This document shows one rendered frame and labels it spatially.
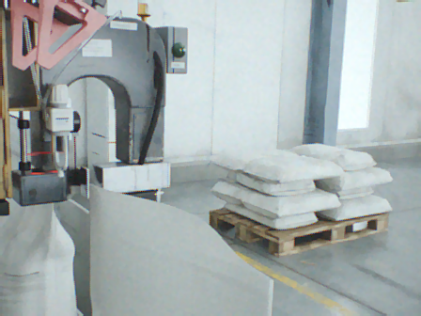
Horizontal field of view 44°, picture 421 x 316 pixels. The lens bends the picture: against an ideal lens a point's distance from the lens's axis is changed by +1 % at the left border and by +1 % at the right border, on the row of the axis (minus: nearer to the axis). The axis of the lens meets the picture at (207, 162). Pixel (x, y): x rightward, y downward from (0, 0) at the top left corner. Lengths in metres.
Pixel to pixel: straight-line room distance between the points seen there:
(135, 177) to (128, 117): 0.12
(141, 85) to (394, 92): 7.29
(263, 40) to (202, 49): 0.87
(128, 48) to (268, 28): 5.47
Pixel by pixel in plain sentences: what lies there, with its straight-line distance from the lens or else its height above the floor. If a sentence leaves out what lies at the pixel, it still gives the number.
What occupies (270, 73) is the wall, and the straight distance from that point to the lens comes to 6.44.
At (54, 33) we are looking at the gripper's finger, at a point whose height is 1.29.
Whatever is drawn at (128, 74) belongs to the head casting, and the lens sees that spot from 0.99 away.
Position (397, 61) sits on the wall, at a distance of 8.17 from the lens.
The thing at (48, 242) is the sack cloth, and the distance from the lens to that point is 1.22.
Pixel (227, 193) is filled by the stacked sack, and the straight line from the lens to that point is 3.97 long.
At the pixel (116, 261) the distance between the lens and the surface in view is 0.71.
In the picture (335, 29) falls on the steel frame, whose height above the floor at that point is 1.75.
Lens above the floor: 1.25
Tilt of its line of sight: 10 degrees down
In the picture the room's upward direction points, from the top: 2 degrees clockwise
